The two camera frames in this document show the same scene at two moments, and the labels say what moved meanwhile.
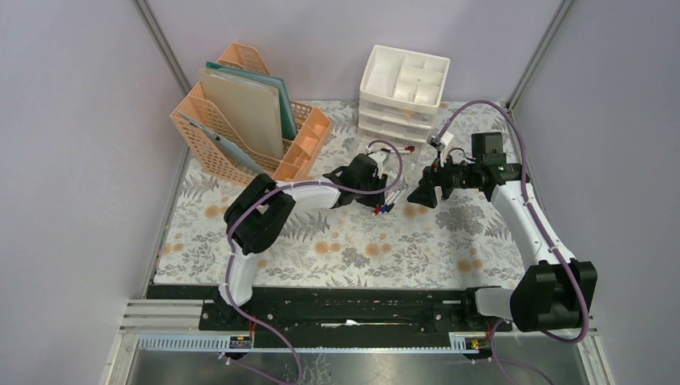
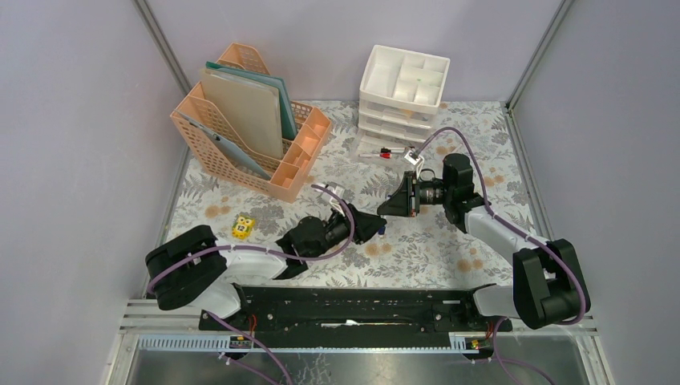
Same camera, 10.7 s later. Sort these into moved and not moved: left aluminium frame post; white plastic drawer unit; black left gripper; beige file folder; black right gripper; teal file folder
Moved: black left gripper; black right gripper
Not moved: white plastic drawer unit; teal file folder; left aluminium frame post; beige file folder
